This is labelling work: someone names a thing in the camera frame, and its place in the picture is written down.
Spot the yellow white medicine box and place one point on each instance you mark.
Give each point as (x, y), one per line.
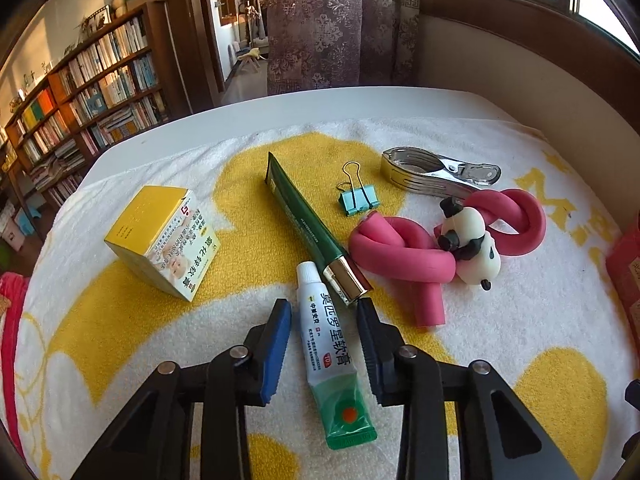
(150, 230)

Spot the purple patterned curtain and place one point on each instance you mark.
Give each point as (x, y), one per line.
(340, 25)

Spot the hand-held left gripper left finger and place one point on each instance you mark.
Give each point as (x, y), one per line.
(277, 352)

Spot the small wooden stool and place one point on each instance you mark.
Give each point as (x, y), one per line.
(251, 57)

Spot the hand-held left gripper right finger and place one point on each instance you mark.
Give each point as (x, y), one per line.
(372, 357)

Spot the wooden bookshelf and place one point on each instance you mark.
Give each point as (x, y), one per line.
(155, 60)

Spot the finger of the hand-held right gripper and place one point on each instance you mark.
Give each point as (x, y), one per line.
(634, 395)

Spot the dark green gold-capped tube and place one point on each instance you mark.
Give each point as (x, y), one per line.
(305, 220)

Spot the small white chair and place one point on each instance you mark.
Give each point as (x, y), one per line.
(234, 55)

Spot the photo frame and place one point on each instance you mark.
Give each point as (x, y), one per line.
(101, 16)

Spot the panda figurine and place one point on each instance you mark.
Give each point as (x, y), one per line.
(475, 255)

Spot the red packet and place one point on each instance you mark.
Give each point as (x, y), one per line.
(627, 270)

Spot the silver metal clamp clip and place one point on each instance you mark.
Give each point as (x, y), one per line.
(425, 170)

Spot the red pink cloth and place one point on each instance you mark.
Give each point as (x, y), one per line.
(10, 320)

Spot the white yellow printed towel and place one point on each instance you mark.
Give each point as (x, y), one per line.
(200, 325)

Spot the cardboard box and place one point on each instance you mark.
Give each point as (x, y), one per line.
(147, 0)

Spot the white round jar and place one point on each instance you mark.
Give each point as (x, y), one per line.
(119, 6)

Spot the blue plastic stool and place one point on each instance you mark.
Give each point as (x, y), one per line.
(29, 217)

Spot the dark wooden door frame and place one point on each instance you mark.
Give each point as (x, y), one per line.
(200, 35)

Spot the white green ointment tube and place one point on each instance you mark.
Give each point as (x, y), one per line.
(327, 340)

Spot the pink storage box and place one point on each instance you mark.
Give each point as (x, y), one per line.
(11, 232)

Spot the pink knotted foam rod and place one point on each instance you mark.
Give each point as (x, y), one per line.
(400, 255)

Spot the teal binder clip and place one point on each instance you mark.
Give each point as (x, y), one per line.
(357, 202)

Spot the rows of books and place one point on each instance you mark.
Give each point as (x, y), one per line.
(100, 90)

